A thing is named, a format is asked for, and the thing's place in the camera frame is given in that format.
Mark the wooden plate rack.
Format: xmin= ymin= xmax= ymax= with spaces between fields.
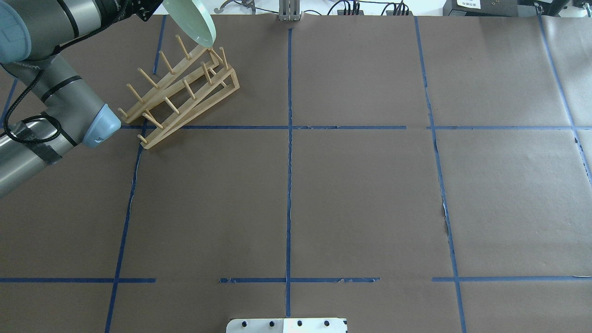
xmin=118 ymin=35 xmax=240 ymax=149

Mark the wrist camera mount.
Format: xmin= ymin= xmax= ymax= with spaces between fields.
xmin=131 ymin=0 xmax=163 ymax=22

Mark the aluminium frame post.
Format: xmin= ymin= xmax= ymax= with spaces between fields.
xmin=278 ymin=0 xmax=302 ymax=22

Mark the light green plate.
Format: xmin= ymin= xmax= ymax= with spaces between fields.
xmin=161 ymin=0 xmax=216 ymax=48

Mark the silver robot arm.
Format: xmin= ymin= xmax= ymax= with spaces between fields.
xmin=0 ymin=0 xmax=140 ymax=197

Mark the black computer box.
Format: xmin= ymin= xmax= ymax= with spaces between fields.
xmin=442 ymin=0 xmax=518 ymax=17

